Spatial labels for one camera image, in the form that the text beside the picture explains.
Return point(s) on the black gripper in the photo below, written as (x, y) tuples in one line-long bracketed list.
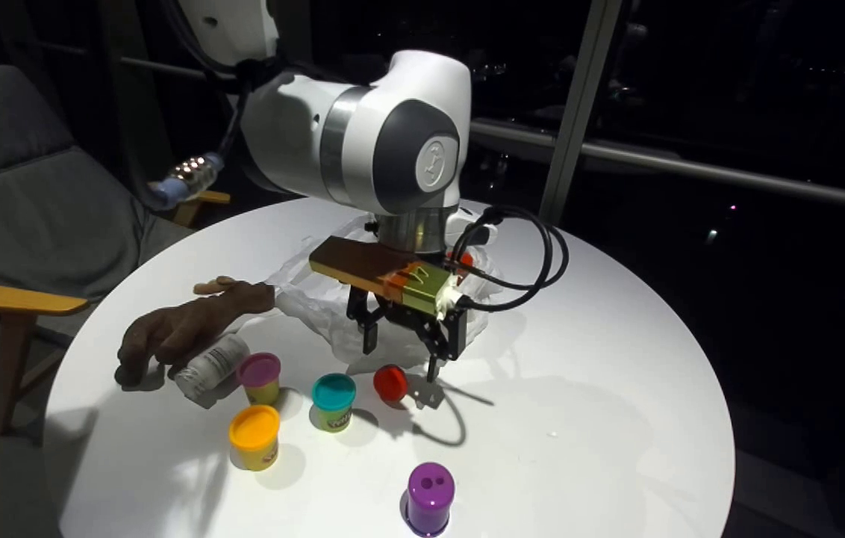
[(410, 319)]

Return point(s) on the small red cap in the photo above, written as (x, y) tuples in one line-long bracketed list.
[(391, 383)]

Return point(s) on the teal lid dough tub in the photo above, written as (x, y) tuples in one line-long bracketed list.
[(333, 395)]

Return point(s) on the pink lid dough tub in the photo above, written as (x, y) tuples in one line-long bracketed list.
[(259, 374)]

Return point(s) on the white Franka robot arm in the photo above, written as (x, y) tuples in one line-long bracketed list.
[(362, 131)]

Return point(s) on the purple dough tub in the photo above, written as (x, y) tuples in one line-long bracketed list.
[(431, 497)]

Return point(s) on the yellow lid dough tub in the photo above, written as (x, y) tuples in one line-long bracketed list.
[(255, 435)]

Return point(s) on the brown plush toy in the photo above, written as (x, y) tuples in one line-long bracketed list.
[(183, 331)]

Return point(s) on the grey metal railing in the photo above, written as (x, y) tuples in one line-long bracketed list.
[(721, 171)]

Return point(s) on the grey chair wooden armrests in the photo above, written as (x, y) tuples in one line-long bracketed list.
[(22, 210)]

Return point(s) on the grey metal post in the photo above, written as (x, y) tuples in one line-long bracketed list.
[(580, 99)]

